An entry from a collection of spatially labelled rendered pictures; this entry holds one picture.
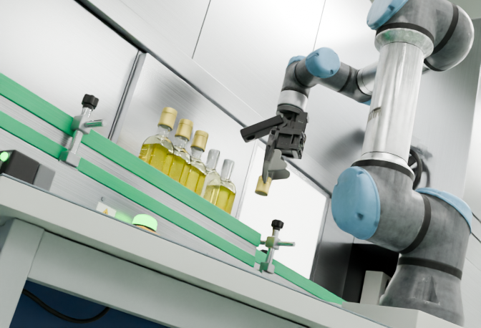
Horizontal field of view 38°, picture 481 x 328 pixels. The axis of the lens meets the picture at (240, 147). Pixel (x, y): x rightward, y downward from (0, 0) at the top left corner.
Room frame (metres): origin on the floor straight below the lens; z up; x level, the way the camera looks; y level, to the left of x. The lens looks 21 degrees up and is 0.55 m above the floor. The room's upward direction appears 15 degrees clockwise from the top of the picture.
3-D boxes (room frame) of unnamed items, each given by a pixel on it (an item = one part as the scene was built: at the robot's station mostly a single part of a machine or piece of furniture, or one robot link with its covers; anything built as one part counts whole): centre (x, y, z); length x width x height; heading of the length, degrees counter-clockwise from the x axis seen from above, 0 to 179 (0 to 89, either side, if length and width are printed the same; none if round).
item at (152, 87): (1.88, -0.01, 1.15); 0.90 x 0.03 x 0.34; 138
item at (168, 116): (1.47, 0.18, 1.14); 0.04 x 0.04 x 0.04
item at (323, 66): (1.58, -0.15, 1.42); 0.11 x 0.11 x 0.08; 19
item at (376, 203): (1.20, -0.26, 1.18); 0.15 x 0.12 x 0.55; 109
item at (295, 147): (1.67, -0.11, 1.27); 0.09 x 0.08 x 0.12; 73
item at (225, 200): (1.64, 0.02, 0.99); 0.06 x 0.06 x 0.21; 47
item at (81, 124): (1.13, 0.26, 0.94); 0.07 x 0.04 x 0.13; 48
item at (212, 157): (1.60, 0.06, 1.12); 0.03 x 0.03 x 0.05
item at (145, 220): (1.24, 0.13, 0.84); 0.04 x 0.04 x 0.03
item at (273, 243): (1.60, -0.11, 0.95); 0.17 x 0.03 x 0.12; 48
